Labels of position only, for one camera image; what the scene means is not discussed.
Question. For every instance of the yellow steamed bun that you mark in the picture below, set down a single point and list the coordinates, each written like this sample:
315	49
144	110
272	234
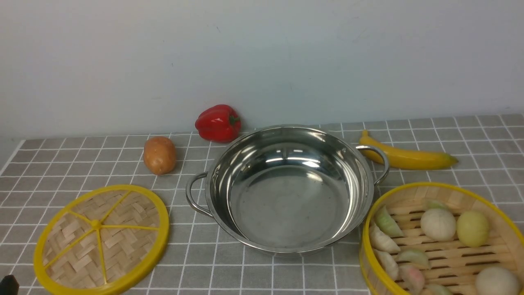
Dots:
473	228

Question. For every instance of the white steamed bun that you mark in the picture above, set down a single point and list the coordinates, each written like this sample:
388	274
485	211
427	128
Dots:
497	280
438	224

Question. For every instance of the green dumpling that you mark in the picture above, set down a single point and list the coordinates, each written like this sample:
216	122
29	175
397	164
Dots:
435	204
387	224
417	257
438	289

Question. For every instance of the white dumpling lower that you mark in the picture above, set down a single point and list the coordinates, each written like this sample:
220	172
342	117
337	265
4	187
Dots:
387	263

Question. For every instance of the yellow banana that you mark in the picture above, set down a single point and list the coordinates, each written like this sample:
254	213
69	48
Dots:
410	159

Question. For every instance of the green dumpling back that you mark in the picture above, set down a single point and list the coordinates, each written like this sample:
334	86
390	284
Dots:
435	204

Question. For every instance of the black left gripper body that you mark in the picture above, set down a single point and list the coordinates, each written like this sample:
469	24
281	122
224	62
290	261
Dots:
9	285

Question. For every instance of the green dumpling middle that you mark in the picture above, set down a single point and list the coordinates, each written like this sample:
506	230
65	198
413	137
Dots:
417	257

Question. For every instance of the white steamed bun front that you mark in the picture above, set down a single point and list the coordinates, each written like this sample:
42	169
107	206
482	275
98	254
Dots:
497	280

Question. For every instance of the yellow bamboo steamer basket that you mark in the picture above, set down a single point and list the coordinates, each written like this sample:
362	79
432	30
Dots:
453	264

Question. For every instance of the yellow bamboo steamer lid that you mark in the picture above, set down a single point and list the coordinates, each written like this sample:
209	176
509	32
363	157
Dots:
102	243

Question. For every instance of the green dumpling front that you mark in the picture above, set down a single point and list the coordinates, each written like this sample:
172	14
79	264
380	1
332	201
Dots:
438	289

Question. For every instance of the pink dumpling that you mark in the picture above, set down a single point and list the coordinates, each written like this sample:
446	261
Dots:
413	278

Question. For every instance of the stainless steel pot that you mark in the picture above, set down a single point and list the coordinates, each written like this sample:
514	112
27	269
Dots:
289	190

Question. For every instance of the brown potato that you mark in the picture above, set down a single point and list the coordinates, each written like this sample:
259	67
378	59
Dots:
159	155

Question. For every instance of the white dumpling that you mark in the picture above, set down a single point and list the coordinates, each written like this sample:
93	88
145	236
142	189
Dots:
387	263
382	242

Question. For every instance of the red bell pepper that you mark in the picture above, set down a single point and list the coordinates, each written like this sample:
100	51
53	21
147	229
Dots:
220	123

